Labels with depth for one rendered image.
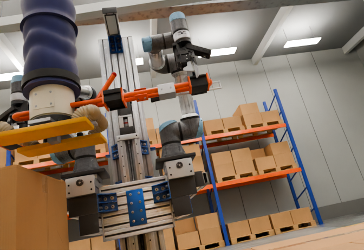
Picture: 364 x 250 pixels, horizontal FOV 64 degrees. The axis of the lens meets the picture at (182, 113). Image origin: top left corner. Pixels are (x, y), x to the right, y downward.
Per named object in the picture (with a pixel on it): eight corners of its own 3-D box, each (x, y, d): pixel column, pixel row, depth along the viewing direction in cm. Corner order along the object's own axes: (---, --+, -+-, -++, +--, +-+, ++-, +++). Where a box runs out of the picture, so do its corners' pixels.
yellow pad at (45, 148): (16, 152, 117) (16, 140, 119) (28, 158, 126) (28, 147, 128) (101, 136, 119) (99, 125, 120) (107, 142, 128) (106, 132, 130)
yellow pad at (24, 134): (-15, 139, 99) (-14, 125, 101) (2, 146, 108) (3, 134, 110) (86, 120, 101) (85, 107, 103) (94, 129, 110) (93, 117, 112)
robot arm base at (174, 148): (161, 165, 176) (158, 148, 180) (185, 160, 178) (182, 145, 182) (161, 159, 162) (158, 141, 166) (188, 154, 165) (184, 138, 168)
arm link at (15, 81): (32, 78, 157) (19, 71, 149) (32, 96, 153) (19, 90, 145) (20, 82, 158) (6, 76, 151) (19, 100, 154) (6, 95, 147)
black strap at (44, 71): (9, 82, 110) (9, 73, 112) (38, 106, 132) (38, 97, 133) (69, 71, 112) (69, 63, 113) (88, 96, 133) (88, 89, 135)
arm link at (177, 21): (184, 20, 140) (184, 8, 132) (189, 39, 136) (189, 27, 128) (168, 23, 139) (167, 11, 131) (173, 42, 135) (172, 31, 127)
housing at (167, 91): (158, 94, 116) (156, 84, 118) (160, 101, 123) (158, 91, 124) (175, 91, 117) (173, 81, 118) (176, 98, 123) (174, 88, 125)
